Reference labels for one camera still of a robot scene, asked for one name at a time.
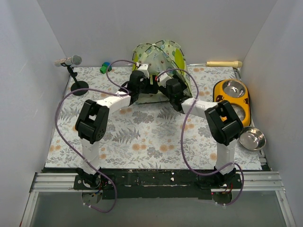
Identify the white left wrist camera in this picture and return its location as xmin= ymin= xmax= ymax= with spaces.
xmin=136 ymin=62 xmax=150 ymax=78

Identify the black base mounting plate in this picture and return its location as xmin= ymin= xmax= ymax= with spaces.
xmin=73 ymin=169 xmax=242 ymax=200

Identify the aluminium frame rail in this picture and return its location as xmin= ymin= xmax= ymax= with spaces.
xmin=21 ymin=169 xmax=296 ymax=227

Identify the green avocado print pet tent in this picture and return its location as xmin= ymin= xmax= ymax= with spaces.
xmin=132 ymin=40 xmax=192 ymax=104

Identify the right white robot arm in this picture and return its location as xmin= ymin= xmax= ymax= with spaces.
xmin=156 ymin=77 xmax=243 ymax=188

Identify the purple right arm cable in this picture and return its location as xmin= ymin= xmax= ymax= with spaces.
xmin=157 ymin=68 xmax=244 ymax=206

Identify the floral patterned tablecloth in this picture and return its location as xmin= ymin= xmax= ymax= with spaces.
xmin=44 ymin=66 xmax=263 ymax=170

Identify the yellow double pet bowl stand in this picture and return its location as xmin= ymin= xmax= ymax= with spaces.
xmin=213 ymin=79 xmax=251 ymax=127

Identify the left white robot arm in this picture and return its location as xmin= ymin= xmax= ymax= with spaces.
xmin=75 ymin=70 xmax=159 ymax=189

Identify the steel bowl in stand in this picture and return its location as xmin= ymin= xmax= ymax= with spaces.
xmin=223 ymin=80 xmax=246 ymax=98

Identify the loose steel pet bowl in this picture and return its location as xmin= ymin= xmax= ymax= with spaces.
xmin=239 ymin=126 xmax=266 ymax=151

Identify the green and blue toy block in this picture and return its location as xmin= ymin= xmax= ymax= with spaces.
xmin=99 ymin=62 xmax=112 ymax=74

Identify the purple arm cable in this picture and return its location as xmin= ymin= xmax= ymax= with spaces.
xmin=54 ymin=59 xmax=135 ymax=213
xmin=157 ymin=68 xmax=244 ymax=206

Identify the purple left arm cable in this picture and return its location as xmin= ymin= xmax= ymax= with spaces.
xmin=54 ymin=59 xmax=135 ymax=213

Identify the grey head microphone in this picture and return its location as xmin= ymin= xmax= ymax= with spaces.
xmin=54 ymin=55 xmax=82 ymax=67

